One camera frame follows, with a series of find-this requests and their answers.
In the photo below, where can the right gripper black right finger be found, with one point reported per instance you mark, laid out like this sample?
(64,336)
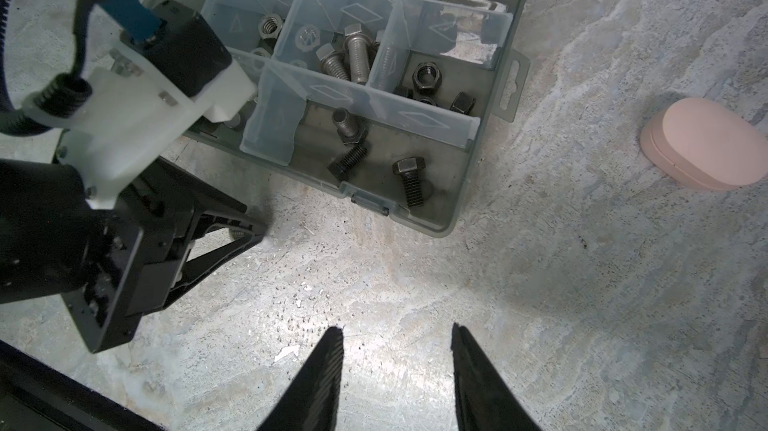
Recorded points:
(483,401)

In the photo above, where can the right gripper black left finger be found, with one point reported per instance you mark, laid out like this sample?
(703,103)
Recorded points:
(311,401)

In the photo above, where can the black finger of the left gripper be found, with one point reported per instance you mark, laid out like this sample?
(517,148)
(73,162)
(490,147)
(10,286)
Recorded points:
(199,208)
(193,272)

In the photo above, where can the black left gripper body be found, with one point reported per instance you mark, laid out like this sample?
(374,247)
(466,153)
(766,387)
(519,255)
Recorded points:
(111,267)

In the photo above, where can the silver hex bolt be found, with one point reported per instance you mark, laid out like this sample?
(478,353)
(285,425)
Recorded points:
(331,62)
(357,44)

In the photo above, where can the black hex bolt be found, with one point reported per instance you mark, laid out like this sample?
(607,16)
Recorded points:
(408,170)
(350,128)
(342,166)

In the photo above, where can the smoky clear compartment organizer box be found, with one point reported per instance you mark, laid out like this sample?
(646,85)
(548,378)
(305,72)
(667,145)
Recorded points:
(288,129)

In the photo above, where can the black hex nut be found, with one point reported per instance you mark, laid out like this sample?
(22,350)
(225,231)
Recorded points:
(427,78)

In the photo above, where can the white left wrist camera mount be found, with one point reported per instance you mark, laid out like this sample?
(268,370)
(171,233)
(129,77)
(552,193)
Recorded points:
(158,90)

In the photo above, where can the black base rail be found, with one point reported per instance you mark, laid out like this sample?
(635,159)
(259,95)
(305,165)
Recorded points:
(34,396)

